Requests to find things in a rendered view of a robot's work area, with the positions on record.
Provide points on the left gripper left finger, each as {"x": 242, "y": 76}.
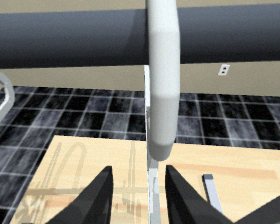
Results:
{"x": 93, "y": 205}

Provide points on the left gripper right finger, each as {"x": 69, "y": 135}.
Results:
{"x": 185, "y": 205}

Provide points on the grey plastic hanger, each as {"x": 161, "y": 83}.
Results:
{"x": 9, "y": 96}

